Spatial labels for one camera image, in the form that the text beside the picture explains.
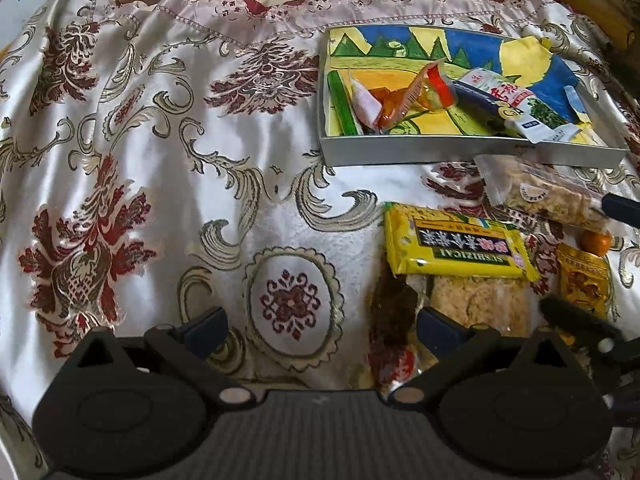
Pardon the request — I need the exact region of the green white vegetable packet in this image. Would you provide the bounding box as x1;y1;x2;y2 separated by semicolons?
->
452;67;587;144

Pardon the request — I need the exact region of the grey tray with drawing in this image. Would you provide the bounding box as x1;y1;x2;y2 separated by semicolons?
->
319;24;629;169

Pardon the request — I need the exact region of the floral satin blanket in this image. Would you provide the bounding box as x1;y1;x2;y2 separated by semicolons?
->
0;0;640;480

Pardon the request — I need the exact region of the clear nut bar packet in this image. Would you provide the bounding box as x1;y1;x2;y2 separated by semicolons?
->
474;154;617;232

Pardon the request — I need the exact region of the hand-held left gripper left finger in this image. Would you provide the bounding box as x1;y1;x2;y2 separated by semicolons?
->
50;305;258;408

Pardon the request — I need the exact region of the yellow pickle packet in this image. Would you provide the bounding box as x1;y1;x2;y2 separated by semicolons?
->
384;202;542;282

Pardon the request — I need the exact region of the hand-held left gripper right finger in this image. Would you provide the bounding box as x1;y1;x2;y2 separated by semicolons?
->
385;306;583;408

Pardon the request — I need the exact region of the small orange tangerine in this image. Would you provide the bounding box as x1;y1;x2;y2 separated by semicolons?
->
580;230;614;257

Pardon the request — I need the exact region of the clear yellow snack packet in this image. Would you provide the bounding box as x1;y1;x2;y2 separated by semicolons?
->
415;67;459;112

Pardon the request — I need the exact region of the clear flaky pastry packet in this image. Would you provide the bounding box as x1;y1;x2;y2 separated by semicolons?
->
429;275;532;337

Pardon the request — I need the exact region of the orange red snack packet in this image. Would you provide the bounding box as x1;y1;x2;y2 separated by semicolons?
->
370;60;448;134

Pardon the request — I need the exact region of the white pink snack packet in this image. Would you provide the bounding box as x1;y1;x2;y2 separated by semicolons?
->
349;74;385;129

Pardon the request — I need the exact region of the golden brown snack packet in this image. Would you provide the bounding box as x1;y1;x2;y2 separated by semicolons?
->
555;242;612;322

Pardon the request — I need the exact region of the green sausage stick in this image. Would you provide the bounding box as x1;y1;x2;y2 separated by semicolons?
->
327;70;362;137

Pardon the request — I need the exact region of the dark blue snack packet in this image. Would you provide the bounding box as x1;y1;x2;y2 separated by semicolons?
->
454;85;518;123

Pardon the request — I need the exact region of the dark brown snack packet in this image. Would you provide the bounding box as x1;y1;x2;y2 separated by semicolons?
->
369;259;438;393

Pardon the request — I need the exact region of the wooden bed frame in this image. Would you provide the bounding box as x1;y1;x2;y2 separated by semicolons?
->
106;0;640;52

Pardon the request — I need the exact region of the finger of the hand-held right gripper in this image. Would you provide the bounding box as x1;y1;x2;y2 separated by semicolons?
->
601;194;640;227
537;294;640;411

